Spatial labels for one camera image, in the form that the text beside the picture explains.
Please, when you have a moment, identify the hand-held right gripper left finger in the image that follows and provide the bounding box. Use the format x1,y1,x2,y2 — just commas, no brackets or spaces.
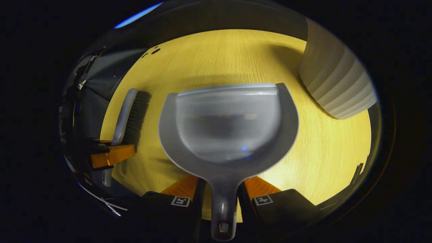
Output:
142,175,207,237

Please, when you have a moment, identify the black desk clamp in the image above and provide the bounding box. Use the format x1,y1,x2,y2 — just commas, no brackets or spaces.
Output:
351,163,364,184

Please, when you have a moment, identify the white cable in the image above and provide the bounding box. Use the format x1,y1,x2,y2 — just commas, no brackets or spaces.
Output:
77,181,129,217

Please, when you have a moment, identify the white garbage bin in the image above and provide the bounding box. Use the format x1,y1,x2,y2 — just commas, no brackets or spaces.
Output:
299,17,378,120

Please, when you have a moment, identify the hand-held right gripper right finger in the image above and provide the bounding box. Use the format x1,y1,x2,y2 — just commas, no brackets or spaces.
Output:
238,175,319,233

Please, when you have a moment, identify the grey dustpan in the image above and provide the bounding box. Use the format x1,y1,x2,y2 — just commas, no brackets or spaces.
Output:
158,83,300,242

